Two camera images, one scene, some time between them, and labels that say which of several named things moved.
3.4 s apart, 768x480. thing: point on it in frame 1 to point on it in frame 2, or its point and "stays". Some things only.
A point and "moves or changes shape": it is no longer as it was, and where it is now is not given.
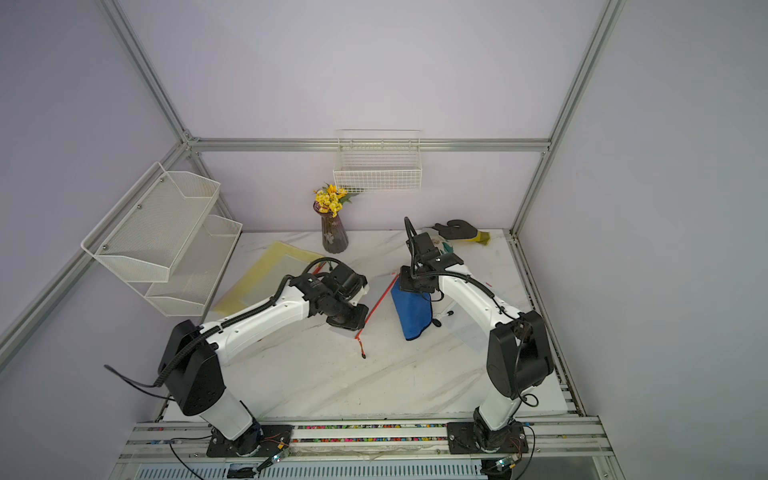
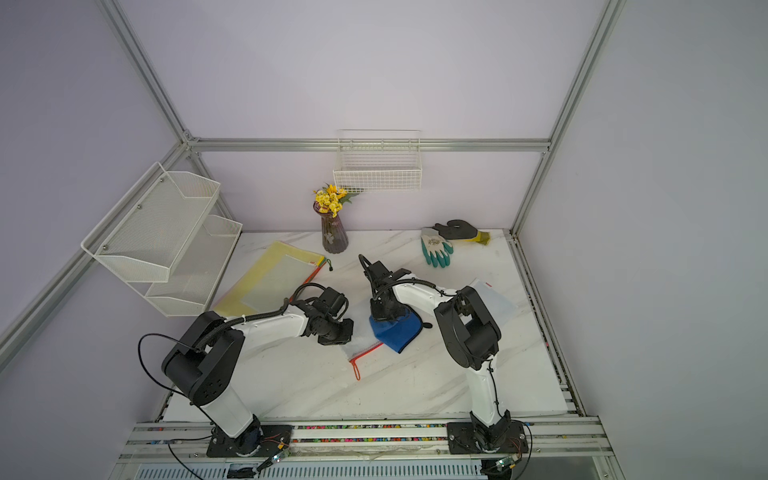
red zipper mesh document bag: x=378 y=289 moves or changes shape
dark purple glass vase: x=335 y=239 stays
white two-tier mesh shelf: x=165 y=239 stays
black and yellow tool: x=460 y=230 stays
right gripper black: x=406 y=282 to x=375 y=302
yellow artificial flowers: x=330 y=199 stays
